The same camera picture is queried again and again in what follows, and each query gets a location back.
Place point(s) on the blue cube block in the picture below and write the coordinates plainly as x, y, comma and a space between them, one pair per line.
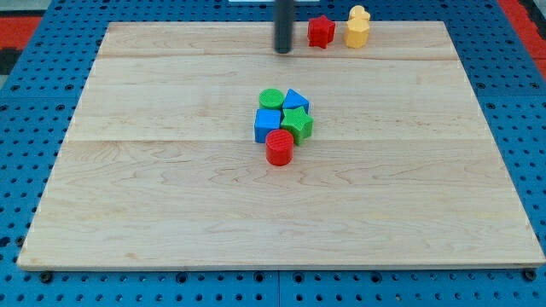
266, 120

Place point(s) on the red cylinder block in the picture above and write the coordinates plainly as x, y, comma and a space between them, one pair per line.
279, 147

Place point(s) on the yellow heart block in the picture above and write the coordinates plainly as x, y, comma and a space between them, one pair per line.
359, 12

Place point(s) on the yellow hexagon block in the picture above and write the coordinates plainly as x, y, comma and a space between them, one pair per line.
357, 33

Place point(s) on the red star block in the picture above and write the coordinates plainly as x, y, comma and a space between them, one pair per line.
320, 31

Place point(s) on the green star block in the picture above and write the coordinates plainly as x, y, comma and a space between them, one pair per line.
298, 122

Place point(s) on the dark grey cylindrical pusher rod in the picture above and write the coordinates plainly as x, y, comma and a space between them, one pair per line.
283, 25

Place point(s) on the light wooden board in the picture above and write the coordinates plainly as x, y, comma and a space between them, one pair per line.
159, 169

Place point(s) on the green cylinder block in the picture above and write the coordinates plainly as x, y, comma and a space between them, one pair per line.
271, 99

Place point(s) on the blue triangle block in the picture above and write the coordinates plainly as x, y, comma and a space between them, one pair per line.
294, 99

